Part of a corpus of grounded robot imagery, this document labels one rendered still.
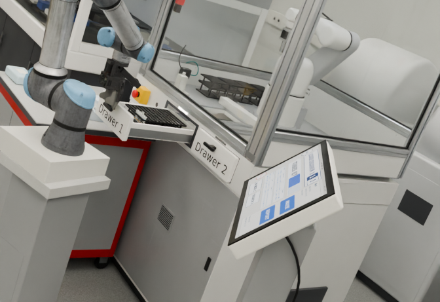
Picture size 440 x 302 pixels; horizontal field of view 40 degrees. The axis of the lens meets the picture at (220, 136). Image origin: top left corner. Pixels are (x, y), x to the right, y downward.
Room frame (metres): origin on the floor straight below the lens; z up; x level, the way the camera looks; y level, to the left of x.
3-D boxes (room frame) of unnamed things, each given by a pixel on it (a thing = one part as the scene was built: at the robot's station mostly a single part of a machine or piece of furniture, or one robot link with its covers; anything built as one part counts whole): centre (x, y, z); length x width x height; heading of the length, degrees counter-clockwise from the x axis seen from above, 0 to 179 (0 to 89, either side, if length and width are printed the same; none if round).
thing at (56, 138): (2.00, 0.51, 0.88); 0.15 x 0.15 x 0.10
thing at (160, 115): (2.56, 0.29, 0.87); 0.22 x 0.18 x 0.06; 130
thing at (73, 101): (2.01, 0.51, 1.00); 0.13 x 0.12 x 0.14; 67
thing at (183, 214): (2.92, -0.19, 0.40); 1.03 x 0.95 x 0.80; 40
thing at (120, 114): (2.43, 0.45, 0.87); 0.29 x 0.02 x 0.11; 40
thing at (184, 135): (2.57, 0.29, 0.86); 0.40 x 0.26 x 0.06; 130
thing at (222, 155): (2.40, 0.00, 0.87); 0.29 x 0.02 x 0.11; 40
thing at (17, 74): (2.78, 0.99, 0.78); 0.15 x 0.10 x 0.04; 45
